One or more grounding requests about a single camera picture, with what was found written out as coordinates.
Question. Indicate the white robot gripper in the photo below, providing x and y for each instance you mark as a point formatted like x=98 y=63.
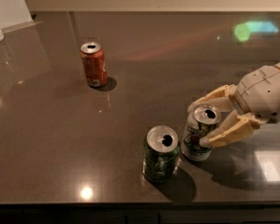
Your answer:
x=261 y=90

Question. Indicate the white green 7up can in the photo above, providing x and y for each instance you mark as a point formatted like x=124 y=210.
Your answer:
x=202 y=119

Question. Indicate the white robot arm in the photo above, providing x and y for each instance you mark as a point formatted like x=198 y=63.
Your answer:
x=253 y=102

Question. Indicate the green soda can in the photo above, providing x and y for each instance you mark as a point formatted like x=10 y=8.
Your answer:
x=160 y=154

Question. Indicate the red orange soda can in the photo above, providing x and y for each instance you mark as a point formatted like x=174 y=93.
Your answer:
x=93 y=59

